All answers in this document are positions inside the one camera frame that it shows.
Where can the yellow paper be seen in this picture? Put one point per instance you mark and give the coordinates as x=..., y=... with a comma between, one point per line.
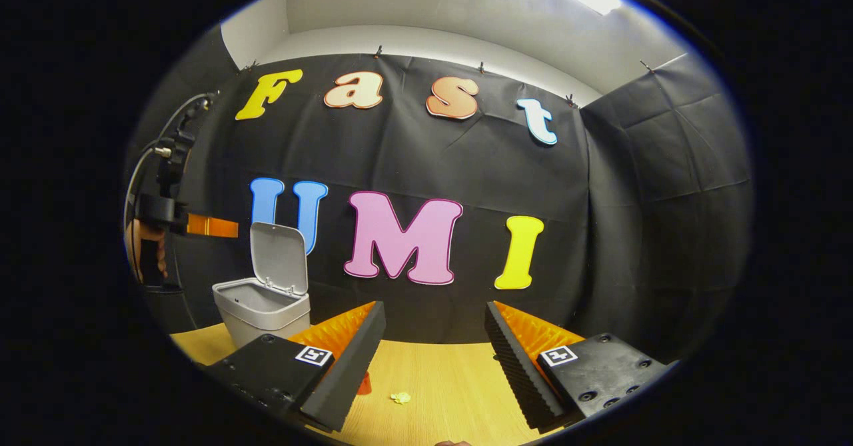
x=400, y=398

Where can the black backdrop cloth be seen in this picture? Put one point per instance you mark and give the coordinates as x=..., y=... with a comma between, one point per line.
x=466, y=159

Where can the red pop can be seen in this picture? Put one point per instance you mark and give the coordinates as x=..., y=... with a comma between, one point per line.
x=364, y=384

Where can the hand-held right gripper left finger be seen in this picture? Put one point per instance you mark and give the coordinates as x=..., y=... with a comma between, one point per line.
x=350, y=372

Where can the white desktop garbage bin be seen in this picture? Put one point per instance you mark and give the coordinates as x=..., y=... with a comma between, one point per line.
x=260, y=322

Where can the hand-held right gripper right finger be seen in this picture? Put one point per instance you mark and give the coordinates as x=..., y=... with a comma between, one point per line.
x=516, y=372

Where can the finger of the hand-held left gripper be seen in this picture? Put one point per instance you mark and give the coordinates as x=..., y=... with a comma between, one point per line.
x=213, y=226

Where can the wooden desktop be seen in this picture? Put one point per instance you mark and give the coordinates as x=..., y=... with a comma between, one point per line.
x=446, y=379

